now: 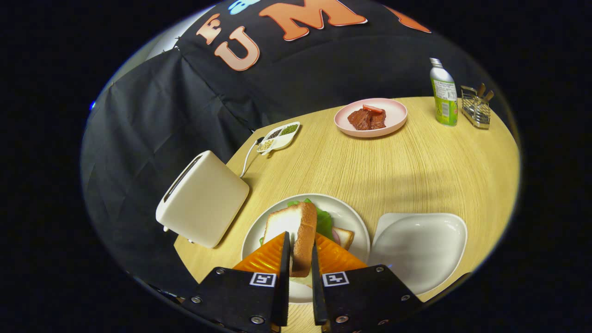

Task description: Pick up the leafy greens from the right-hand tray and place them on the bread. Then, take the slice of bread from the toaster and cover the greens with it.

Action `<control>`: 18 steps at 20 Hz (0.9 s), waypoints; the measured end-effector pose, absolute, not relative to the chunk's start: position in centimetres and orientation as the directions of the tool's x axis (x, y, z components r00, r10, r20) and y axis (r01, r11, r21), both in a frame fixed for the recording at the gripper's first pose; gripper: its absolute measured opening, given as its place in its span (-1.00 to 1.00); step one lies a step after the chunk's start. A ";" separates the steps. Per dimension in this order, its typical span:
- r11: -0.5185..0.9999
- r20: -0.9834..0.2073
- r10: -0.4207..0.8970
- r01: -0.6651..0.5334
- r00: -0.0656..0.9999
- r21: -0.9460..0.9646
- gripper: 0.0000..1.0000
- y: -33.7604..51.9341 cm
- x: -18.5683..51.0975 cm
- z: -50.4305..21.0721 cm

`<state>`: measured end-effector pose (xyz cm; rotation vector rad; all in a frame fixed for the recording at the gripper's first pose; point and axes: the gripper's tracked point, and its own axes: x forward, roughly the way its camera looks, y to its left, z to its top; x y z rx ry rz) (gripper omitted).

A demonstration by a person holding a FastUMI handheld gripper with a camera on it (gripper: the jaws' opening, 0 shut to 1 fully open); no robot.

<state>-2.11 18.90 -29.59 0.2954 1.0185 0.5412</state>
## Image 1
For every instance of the dark red beans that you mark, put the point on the dark red beans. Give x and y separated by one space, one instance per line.
274 134

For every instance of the round white plate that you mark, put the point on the round white plate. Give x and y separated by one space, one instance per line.
347 212

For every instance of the pink ham slice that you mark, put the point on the pink ham slice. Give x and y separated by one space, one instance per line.
336 237

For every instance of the white toaster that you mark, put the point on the white toaster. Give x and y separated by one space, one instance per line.
208 203

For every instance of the bread slice under ham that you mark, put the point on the bread slice under ham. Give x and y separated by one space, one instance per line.
346 237

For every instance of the silver bottle with green label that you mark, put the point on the silver bottle with green label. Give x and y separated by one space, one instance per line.
445 97

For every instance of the red sausage slice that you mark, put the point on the red sausage slice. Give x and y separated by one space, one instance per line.
373 109

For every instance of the pink plate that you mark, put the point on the pink plate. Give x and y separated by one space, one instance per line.
395 113

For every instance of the brown meat piece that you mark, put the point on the brown meat piece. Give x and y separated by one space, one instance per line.
378 120
360 120

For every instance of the white divided dish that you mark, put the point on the white divided dish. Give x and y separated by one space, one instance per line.
283 138

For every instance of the black backdrop cloth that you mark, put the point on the black backdrop cloth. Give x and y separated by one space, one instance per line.
152 115

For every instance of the white squarish dish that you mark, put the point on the white squarish dish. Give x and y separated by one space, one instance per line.
416 249

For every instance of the yellow soybeans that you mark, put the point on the yellow soybeans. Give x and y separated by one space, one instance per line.
266 144

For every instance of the green mung beans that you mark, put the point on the green mung beans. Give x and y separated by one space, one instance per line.
289 129

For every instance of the toasted bread slice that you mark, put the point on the toasted bread slice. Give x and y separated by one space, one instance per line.
300 231

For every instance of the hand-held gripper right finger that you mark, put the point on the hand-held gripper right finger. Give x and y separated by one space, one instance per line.
317 286

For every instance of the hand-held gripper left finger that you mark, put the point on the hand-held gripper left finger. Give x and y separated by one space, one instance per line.
284 277

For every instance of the green lettuce leaf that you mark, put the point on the green lettuce leaf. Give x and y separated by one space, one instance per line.
324 222

